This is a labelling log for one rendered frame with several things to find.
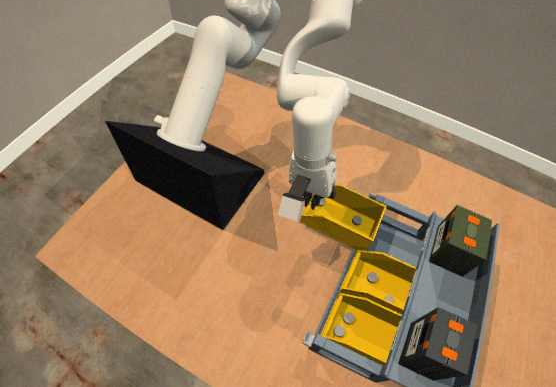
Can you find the grey shelf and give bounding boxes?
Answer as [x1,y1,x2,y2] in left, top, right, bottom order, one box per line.
[303,193,500,387]

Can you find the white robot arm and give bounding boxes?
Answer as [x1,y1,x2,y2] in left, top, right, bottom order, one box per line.
[154,0,362,221]

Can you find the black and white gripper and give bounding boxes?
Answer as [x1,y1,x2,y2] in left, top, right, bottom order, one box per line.
[289,151,337,210]

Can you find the dark grey case with orange latches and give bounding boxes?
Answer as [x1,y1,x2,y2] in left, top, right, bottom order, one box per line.
[398,307,478,381]

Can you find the dark green case with orange latches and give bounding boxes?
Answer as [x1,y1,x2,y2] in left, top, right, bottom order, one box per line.
[429,205,492,277]

